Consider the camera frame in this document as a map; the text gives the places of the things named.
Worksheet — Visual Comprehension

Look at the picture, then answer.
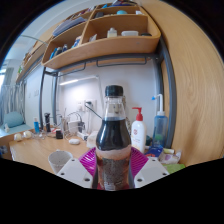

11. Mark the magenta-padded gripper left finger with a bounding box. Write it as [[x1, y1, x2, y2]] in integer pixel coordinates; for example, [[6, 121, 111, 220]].
[[56, 147, 99, 190]]

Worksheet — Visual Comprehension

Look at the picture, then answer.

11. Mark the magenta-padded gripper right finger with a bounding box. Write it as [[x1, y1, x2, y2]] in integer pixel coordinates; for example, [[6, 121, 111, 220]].
[[129, 147, 170, 189]]

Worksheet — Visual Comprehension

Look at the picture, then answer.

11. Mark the dark drink plastic bottle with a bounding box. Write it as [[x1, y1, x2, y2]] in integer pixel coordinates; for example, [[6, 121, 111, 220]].
[[95, 84, 133, 192]]

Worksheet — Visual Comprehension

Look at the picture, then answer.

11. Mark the speckled white ceramic cup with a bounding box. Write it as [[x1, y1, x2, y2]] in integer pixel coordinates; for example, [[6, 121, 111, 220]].
[[47, 149, 74, 175]]

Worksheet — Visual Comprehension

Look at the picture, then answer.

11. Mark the green snack packet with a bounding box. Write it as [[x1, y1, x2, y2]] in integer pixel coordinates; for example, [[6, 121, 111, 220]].
[[163, 162, 186, 174]]

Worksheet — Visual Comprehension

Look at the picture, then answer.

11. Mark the white crumpled tissue pack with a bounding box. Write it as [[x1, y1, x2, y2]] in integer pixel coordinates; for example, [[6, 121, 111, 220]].
[[86, 130, 99, 149]]

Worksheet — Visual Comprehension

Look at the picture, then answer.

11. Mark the white red pump lotion bottle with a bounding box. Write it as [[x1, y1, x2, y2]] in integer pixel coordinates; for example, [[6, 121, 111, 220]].
[[130, 106, 148, 154]]

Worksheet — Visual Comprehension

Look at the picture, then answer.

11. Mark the clear blue pump bottle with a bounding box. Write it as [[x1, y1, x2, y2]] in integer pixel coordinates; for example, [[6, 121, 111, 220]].
[[151, 93, 169, 149]]

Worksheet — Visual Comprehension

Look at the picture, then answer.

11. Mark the small blue bottle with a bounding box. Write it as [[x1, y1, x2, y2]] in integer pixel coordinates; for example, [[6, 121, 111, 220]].
[[33, 117, 40, 134]]

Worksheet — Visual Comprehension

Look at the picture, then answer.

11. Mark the teal cushion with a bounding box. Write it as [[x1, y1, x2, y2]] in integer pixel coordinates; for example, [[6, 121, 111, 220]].
[[3, 111, 25, 129]]

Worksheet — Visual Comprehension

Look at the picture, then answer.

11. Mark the white LED light bar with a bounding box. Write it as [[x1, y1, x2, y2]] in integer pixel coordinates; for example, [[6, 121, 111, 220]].
[[59, 75, 99, 86]]

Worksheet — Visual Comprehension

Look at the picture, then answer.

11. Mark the wooden wardrobe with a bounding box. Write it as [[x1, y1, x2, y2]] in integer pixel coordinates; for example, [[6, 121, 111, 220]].
[[139, 0, 224, 168]]

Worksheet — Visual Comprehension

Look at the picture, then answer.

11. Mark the grey metal shelf frame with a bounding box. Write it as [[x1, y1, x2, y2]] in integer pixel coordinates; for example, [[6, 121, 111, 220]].
[[38, 36, 178, 149]]

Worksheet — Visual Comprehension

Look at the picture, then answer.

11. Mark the wooden wall shelf unit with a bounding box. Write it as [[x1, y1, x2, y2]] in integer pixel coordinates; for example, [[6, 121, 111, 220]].
[[41, 1, 162, 70]]

